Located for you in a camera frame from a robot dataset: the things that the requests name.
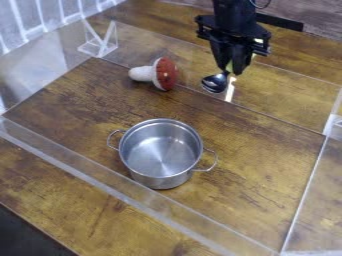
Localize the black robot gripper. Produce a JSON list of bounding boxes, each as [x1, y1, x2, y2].
[[195, 0, 271, 75]]

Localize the green handled metal spoon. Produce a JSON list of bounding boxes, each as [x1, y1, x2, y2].
[[200, 37, 264, 94]]

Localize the black bar on table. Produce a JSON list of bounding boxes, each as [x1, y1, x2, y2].
[[256, 13, 303, 32]]

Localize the red white toy mushroom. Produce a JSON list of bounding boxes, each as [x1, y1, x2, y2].
[[128, 57, 177, 91]]

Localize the stainless steel pot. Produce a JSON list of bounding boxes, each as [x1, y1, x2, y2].
[[107, 118, 217, 190]]

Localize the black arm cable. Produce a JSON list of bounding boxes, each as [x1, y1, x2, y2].
[[248, 0, 272, 10]]

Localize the clear acrylic triangular bracket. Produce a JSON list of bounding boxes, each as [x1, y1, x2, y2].
[[77, 20, 119, 58]]

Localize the clear acrylic enclosure wall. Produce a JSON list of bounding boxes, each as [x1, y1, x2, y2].
[[0, 0, 123, 114]]

